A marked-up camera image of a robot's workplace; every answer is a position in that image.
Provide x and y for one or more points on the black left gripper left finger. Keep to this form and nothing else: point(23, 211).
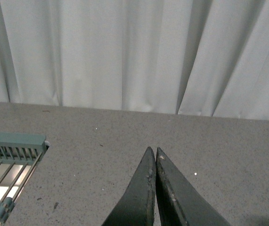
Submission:
point(137, 205)

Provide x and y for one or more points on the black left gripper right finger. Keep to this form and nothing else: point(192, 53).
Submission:
point(178, 201)

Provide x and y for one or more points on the green dish rack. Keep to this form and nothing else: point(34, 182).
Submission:
point(20, 154)

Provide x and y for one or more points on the white curtain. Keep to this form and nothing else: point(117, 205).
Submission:
point(191, 57)

